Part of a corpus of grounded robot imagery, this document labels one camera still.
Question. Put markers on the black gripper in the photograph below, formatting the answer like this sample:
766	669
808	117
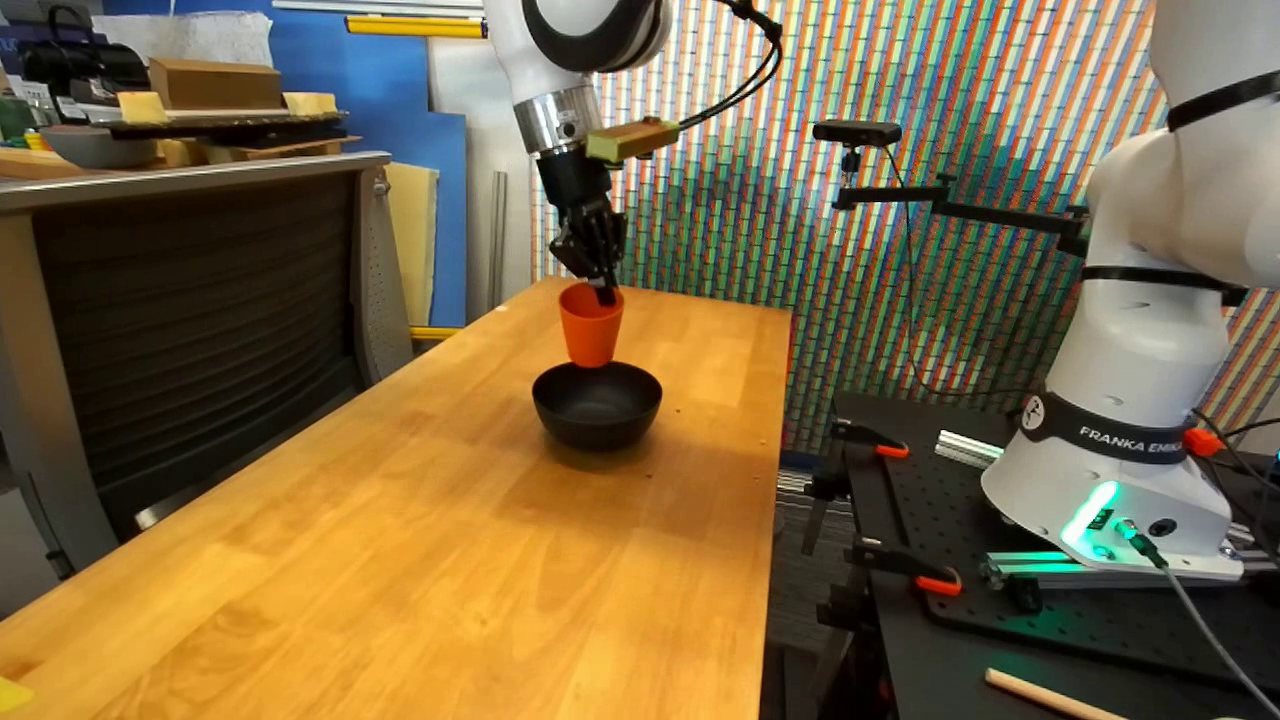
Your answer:
576	199

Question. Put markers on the orange plastic cup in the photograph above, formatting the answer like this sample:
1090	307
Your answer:
591	327

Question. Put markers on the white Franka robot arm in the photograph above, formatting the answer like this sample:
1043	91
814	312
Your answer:
1147	335

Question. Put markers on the black bowl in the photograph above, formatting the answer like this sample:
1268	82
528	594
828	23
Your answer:
598	406

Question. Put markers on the beige leaning board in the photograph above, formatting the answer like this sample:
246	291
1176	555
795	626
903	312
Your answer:
412	241

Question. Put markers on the blue board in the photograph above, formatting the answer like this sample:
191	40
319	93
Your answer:
384	106

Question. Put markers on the yellow bar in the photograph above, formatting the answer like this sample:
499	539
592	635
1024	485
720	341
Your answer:
412	25

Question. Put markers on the grey metal cabinet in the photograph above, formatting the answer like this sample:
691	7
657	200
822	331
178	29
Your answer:
202	335

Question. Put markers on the brown cardboard box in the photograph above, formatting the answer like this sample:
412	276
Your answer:
214	82

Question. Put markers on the black perforated base table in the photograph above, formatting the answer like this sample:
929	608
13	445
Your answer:
932	654

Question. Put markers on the wooden stick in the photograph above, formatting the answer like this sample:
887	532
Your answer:
1053	696

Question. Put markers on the tan wrist camera box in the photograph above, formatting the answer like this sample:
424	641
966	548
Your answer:
638	138

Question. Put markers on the black camera on stand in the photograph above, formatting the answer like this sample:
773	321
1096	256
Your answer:
857	133

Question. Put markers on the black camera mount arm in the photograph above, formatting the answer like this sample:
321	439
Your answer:
961	200

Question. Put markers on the silver aluminium rail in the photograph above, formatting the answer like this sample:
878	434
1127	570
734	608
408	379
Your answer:
966	448

